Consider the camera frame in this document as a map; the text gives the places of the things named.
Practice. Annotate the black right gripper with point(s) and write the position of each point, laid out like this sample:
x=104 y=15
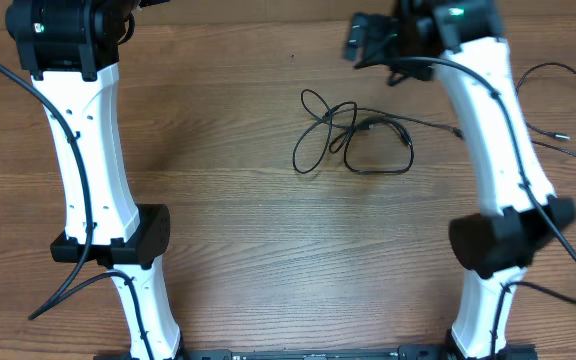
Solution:
x=377 y=33

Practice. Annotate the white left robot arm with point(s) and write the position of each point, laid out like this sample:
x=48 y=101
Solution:
x=70 y=48

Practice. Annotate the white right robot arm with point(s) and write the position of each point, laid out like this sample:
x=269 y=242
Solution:
x=462 y=44

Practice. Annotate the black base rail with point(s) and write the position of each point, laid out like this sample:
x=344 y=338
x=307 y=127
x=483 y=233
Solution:
x=403 y=352

